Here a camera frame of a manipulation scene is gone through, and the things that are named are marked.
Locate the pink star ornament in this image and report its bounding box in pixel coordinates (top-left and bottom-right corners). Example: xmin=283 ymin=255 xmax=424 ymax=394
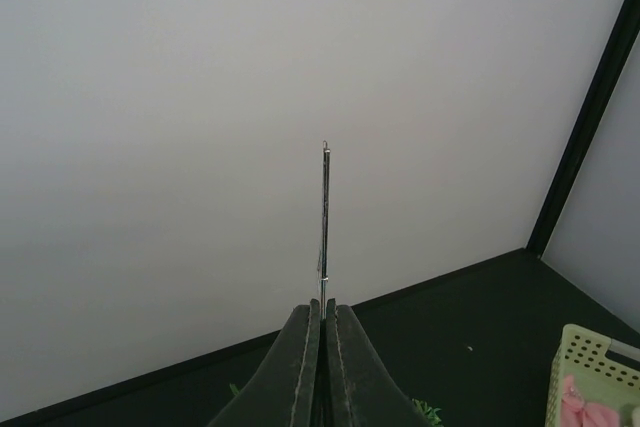
xmin=560 ymin=375 xmax=620 ymax=427

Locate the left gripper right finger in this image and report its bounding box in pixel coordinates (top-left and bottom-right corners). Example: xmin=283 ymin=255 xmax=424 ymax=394
xmin=322 ymin=299 xmax=430 ymax=427

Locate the black corner frame post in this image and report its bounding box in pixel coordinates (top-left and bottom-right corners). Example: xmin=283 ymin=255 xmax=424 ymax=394
xmin=525 ymin=0 xmax=639 ymax=258

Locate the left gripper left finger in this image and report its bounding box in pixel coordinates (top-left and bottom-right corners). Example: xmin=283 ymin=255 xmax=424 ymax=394
xmin=212 ymin=299 xmax=321 ymax=426

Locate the green plastic basket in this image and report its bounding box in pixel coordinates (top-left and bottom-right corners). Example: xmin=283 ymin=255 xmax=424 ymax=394
xmin=545 ymin=324 xmax=639 ymax=426

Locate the silver star tree topper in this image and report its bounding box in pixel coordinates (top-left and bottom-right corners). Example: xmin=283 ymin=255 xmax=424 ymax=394
xmin=318 ymin=141 xmax=331 ymax=320

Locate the small green christmas tree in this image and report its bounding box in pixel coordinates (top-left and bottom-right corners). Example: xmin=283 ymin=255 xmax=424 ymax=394
xmin=228 ymin=382 xmax=445 ymax=427

